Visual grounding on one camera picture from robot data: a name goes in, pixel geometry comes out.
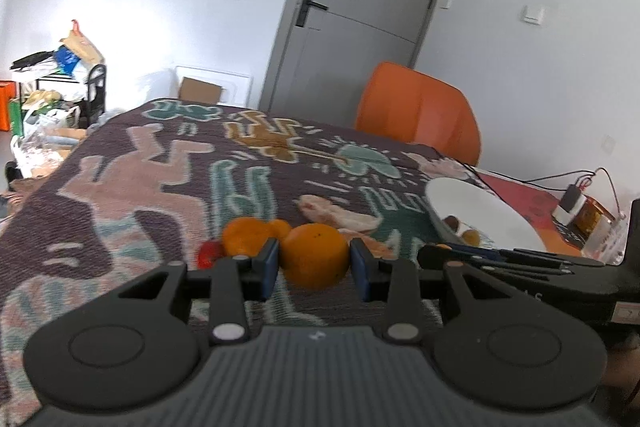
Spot black rack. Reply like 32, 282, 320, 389
35, 64, 107, 128

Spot grey door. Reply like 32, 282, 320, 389
260, 0, 461, 112

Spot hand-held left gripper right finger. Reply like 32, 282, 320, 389
350, 239, 506, 344

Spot orange chair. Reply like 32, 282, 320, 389
355, 62, 482, 168

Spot medium orange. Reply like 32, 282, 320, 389
221, 217, 273, 258

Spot brown paper bag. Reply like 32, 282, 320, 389
59, 21, 105, 65

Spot cardboard box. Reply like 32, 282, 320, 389
179, 77, 222, 105

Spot green box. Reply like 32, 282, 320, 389
9, 99, 26, 135

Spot pink-orange peeled pomelo piece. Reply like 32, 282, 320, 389
350, 232, 396, 258

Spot orange flat box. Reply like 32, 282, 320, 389
570, 197, 618, 233

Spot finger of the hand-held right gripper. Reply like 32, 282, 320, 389
419, 244, 573, 275
452, 244, 606, 268

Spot black cable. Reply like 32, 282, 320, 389
465, 164, 626, 218

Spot clear plastic container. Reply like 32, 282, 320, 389
582, 217, 628, 263

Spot small orange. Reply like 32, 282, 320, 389
269, 219, 293, 242

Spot orange paw-print mat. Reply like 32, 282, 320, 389
470, 169, 621, 258

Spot yellow-white plastic bags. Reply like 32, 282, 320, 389
22, 89, 83, 128

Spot black and white charger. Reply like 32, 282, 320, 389
552, 184, 588, 225

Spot printed figure blanket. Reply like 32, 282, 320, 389
0, 97, 501, 408

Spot black flat item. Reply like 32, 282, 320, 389
11, 52, 56, 70

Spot black door handle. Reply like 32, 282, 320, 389
295, 0, 330, 28

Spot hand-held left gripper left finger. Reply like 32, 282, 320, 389
118, 238, 280, 345

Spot white bowl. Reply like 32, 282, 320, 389
424, 177, 548, 253

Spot blue bag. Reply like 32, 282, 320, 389
52, 46, 83, 75

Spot large orange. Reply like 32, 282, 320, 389
280, 223, 349, 290

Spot pale peeled pomelo piece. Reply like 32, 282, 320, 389
332, 209, 383, 233
297, 194, 346, 225

